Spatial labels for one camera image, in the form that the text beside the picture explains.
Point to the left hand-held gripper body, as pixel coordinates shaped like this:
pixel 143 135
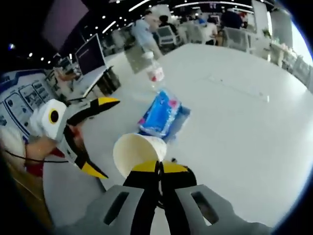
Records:
pixel 46 122

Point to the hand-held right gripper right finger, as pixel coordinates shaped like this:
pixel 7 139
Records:
pixel 181 191

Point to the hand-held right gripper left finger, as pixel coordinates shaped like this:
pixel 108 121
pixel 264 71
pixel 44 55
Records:
pixel 141 186

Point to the white paper cup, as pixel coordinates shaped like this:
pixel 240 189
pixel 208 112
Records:
pixel 132 151

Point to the blue tissue pack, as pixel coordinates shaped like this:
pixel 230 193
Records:
pixel 159 112

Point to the clear water bottle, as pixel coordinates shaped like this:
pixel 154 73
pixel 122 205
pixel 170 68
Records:
pixel 155 73

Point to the person's left hand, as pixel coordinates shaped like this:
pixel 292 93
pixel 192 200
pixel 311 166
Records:
pixel 44 150

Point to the white side desk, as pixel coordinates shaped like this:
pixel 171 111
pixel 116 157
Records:
pixel 95 78

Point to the red cloth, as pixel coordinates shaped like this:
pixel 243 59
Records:
pixel 33 170

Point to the computer monitor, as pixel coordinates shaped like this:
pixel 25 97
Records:
pixel 90 55

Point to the brown wooden furniture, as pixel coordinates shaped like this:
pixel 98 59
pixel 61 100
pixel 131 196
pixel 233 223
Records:
pixel 29 195

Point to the white mesh office chair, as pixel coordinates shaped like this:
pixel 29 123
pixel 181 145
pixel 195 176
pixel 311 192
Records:
pixel 165 36
pixel 236 39

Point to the long white far table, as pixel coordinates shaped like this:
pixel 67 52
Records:
pixel 281 52

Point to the green potted plant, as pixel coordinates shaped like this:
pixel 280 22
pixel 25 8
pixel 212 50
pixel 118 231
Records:
pixel 266 33

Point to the wall poster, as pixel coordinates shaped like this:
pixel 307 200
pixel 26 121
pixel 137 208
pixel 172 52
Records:
pixel 22 100

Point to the large dark wall screen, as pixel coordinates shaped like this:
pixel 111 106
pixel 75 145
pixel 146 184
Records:
pixel 66 22

